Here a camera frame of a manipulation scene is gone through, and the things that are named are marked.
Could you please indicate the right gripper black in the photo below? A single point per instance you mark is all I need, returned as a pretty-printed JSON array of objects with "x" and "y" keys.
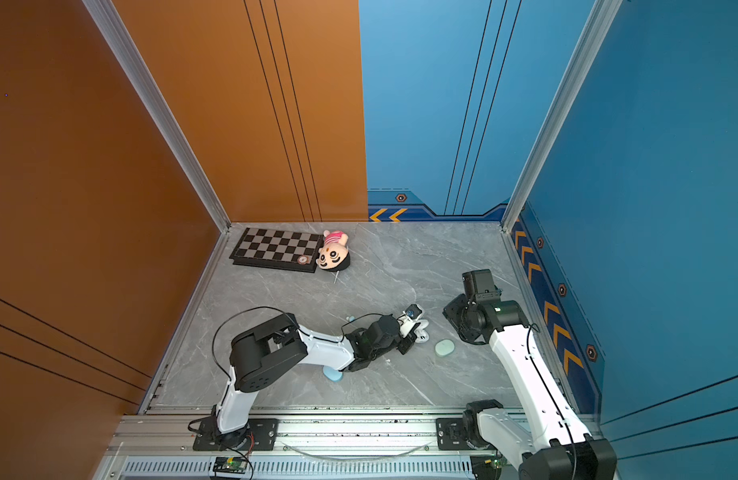
[{"x": 450, "y": 312}]

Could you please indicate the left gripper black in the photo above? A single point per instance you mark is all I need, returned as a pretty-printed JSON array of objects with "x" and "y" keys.
[{"x": 409, "y": 341}]

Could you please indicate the white earbud case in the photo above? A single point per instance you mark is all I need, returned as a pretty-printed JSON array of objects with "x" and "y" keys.
[{"x": 420, "y": 331}]

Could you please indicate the mint green earbud case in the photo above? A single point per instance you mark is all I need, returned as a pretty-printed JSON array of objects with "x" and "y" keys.
[{"x": 444, "y": 348}]

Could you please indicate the blue earbud case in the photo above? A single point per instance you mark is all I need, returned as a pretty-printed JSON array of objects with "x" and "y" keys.
[{"x": 332, "y": 374}]

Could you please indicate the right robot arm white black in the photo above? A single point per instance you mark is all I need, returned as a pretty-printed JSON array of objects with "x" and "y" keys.
[{"x": 556, "y": 444}]

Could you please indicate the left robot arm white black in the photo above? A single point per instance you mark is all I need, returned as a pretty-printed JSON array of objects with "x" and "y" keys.
[{"x": 263, "y": 354}]

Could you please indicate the plush doll pink shirt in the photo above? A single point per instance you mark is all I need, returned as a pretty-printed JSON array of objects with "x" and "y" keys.
[{"x": 334, "y": 254}]

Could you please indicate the circuit board right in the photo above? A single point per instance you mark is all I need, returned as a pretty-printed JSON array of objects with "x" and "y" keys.
[{"x": 496, "y": 464}]

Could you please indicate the black white chessboard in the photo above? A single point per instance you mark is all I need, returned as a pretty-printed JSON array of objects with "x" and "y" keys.
[{"x": 276, "y": 249}]

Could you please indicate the green circuit board left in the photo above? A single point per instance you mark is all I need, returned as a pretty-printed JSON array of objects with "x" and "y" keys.
[{"x": 232, "y": 467}]

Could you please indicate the white vent grille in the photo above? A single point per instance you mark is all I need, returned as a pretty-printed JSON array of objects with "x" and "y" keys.
[{"x": 291, "y": 467}]

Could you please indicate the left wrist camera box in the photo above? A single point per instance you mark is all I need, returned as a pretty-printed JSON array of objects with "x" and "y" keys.
[{"x": 411, "y": 320}]

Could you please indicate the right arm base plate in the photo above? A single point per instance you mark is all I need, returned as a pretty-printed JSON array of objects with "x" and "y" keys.
[{"x": 455, "y": 434}]

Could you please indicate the aluminium front rail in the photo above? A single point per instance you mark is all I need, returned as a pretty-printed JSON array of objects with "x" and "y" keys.
[{"x": 327, "y": 432}]

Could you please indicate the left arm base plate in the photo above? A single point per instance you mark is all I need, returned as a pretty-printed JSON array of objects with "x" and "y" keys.
[{"x": 259, "y": 434}]

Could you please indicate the right corner aluminium post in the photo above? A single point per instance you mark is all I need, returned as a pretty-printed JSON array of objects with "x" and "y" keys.
[{"x": 593, "y": 34}]

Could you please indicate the corner aluminium post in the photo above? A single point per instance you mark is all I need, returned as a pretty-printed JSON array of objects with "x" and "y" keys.
[
  {"x": 593, "y": 34},
  {"x": 115, "y": 33}
]

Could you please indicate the left corner aluminium post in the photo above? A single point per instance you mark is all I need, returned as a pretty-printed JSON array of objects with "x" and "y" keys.
[{"x": 115, "y": 33}]

